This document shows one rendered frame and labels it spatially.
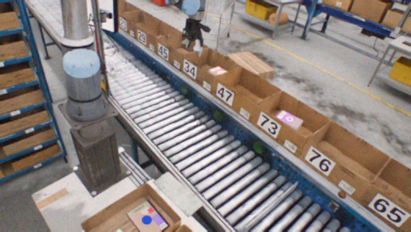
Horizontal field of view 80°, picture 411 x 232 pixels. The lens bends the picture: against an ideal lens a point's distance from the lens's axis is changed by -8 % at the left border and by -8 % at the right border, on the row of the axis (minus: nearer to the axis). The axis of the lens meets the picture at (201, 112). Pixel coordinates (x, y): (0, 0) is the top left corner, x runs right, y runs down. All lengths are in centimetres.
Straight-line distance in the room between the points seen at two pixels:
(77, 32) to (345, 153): 166
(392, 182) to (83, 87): 172
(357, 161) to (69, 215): 168
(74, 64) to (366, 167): 168
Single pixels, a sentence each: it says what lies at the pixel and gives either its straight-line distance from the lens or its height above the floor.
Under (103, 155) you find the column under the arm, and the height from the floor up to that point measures 97.
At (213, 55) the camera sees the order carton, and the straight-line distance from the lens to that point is 232.
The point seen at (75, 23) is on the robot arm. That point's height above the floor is 159.
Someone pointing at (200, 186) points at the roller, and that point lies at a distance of 156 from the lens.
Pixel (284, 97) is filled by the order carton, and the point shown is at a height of 101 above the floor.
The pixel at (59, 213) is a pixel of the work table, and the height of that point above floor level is 75.
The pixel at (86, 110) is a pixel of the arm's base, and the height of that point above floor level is 127.
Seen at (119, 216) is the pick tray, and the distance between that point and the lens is 146.
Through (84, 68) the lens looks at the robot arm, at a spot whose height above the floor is 147.
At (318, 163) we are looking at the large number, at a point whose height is 95.
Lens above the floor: 201
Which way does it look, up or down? 38 degrees down
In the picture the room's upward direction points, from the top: 7 degrees clockwise
